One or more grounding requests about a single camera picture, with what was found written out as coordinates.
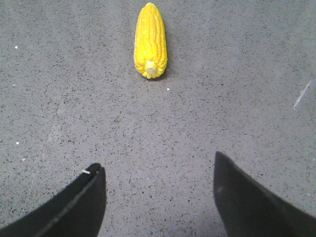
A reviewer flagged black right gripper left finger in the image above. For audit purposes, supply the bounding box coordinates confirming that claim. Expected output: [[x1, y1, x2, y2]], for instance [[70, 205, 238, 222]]
[[0, 163, 106, 237]]

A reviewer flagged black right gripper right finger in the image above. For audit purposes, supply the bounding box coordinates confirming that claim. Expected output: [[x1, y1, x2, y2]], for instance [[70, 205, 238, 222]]
[[213, 152, 316, 237]]

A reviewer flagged yellow corn cob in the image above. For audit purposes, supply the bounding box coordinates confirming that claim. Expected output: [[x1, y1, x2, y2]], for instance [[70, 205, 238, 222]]
[[134, 2, 168, 79]]

